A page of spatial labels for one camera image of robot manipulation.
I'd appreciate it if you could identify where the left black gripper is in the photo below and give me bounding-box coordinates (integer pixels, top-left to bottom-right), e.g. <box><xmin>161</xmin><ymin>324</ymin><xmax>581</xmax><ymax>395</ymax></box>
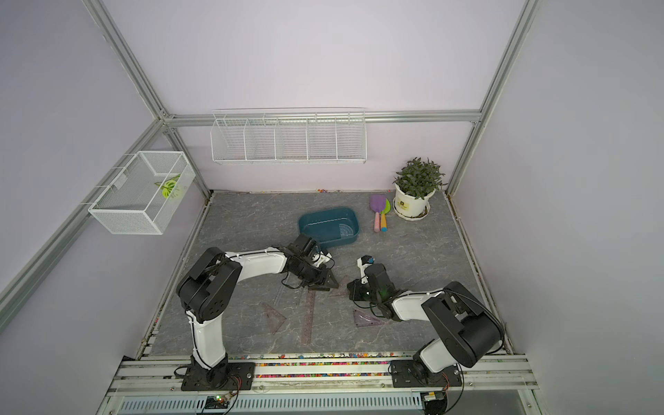
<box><xmin>292</xmin><ymin>258</ymin><xmax>339</xmax><ymax>291</ymax></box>

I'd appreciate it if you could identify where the pink triangle ruler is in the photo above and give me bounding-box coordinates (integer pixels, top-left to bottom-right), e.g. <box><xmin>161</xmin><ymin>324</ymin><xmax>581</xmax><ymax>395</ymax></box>
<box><xmin>260</xmin><ymin>303</ymin><xmax>287</xmax><ymax>335</ymax></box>
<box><xmin>330</xmin><ymin>276</ymin><xmax>351</xmax><ymax>298</ymax></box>

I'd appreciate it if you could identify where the purple triangle ruler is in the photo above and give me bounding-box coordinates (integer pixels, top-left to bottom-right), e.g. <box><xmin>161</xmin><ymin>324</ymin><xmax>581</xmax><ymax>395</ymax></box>
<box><xmin>353</xmin><ymin>310</ymin><xmax>386</xmax><ymax>328</ymax></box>

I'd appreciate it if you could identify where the clear blue protractor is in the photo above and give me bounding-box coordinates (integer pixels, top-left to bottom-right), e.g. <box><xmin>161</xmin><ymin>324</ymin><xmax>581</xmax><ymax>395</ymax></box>
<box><xmin>336</xmin><ymin>221</ymin><xmax>358</xmax><ymax>240</ymax></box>

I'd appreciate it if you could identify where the teal plastic storage box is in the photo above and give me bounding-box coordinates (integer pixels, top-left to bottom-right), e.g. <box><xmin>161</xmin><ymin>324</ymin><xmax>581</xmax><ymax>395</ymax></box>
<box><xmin>297</xmin><ymin>207</ymin><xmax>360</xmax><ymax>249</ymax></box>

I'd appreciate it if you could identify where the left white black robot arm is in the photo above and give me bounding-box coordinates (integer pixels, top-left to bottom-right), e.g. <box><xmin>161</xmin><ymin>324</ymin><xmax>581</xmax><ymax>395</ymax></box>
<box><xmin>176</xmin><ymin>234</ymin><xmax>339</xmax><ymax>372</ymax></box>

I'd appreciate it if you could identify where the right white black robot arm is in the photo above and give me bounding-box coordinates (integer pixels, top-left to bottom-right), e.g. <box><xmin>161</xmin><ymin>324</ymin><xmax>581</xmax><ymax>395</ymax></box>
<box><xmin>347</xmin><ymin>255</ymin><xmax>505</xmax><ymax>374</ymax></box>

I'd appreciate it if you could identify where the long pink straight ruler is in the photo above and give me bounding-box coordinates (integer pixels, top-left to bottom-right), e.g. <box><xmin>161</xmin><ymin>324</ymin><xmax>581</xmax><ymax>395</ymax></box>
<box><xmin>301</xmin><ymin>290</ymin><xmax>316</xmax><ymax>346</ymax></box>

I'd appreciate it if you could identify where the potted green plant white pot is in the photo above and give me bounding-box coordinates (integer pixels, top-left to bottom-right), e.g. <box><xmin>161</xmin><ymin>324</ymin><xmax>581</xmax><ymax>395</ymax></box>
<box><xmin>394</xmin><ymin>157</ymin><xmax>445</xmax><ymax>221</ymax></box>

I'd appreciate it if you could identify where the green circuit board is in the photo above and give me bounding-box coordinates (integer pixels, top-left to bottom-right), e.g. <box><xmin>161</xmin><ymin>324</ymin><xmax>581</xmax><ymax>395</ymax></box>
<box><xmin>204</xmin><ymin>395</ymin><xmax>233</xmax><ymax>411</ymax></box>

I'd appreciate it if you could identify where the green leaf toy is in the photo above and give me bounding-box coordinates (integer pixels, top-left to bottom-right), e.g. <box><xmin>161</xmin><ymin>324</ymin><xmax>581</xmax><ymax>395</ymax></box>
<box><xmin>155</xmin><ymin>175</ymin><xmax>183</xmax><ymax>200</ymax></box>

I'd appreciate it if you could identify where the white mesh side basket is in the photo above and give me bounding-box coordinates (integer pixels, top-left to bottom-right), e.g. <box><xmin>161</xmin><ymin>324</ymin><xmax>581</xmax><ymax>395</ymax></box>
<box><xmin>88</xmin><ymin>150</ymin><xmax>195</xmax><ymax>235</ymax></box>

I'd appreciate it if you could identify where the purple toy shovel pink handle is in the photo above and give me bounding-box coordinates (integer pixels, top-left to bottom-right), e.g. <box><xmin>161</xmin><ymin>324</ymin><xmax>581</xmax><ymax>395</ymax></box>
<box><xmin>369</xmin><ymin>194</ymin><xmax>387</xmax><ymax>233</ymax></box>

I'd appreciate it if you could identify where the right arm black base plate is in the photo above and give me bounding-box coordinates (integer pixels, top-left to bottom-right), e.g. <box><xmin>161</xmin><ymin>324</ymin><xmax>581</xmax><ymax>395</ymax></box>
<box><xmin>387</xmin><ymin>360</ymin><xmax>462</xmax><ymax>389</ymax></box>

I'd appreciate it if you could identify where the aluminium rail frame front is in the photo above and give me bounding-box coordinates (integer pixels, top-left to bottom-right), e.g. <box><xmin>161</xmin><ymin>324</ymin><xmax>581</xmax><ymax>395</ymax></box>
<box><xmin>97</xmin><ymin>352</ymin><xmax>547</xmax><ymax>414</ymax></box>

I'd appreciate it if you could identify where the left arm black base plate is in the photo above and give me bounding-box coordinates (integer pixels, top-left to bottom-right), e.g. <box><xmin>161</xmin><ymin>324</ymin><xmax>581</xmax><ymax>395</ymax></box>
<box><xmin>181</xmin><ymin>361</ymin><xmax>255</xmax><ymax>392</ymax></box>

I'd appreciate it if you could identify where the long white wire wall basket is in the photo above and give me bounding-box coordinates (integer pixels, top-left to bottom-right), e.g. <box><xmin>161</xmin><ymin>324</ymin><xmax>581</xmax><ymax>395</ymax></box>
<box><xmin>210</xmin><ymin>107</ymin><xmax>368</xmax><ymax>164</ymax></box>

